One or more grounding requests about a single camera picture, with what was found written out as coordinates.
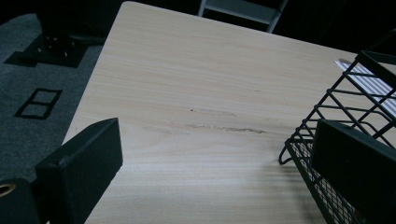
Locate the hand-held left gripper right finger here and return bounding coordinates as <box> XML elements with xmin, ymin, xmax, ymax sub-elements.
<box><xmin>309</xmin><ymin>119</ymin><xmax>396</xmax><ymax>224</ymax></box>

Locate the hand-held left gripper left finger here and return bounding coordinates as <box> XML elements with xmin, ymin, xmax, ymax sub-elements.
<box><xmin>35</xmin><ymin>117</ymin><xmax>124</xmax><ymax>224</ymax></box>

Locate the black wire basket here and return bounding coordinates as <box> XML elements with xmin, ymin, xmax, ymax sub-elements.
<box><xmin>277</xmin><ymin>49</ymin><xmax>396</xmax><ymax>224</ymax></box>

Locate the grey striped placemat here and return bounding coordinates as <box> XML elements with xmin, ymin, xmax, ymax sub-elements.
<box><xmin>334</xmin><ymin>59</ymin><xmax>396</xmax><ymax>119</ymax></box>

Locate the black stand base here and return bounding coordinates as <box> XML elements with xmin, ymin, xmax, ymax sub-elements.
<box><xmin>3</xmin><ymin>0</ymin><xmax>106</xmax><ymax>69</ymax></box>

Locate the black floor tape frame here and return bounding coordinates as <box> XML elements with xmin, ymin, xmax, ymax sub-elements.
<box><xmin>13</xmin><ymin>88</ymin><xmax>64</xmax><ymax>120</ymax></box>

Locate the white metal stand frame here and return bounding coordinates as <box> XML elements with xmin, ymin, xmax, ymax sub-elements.
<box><xmin>197</xmin><ymin>0</ymin><xmax>289</xmax><ymax>34</ymax></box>

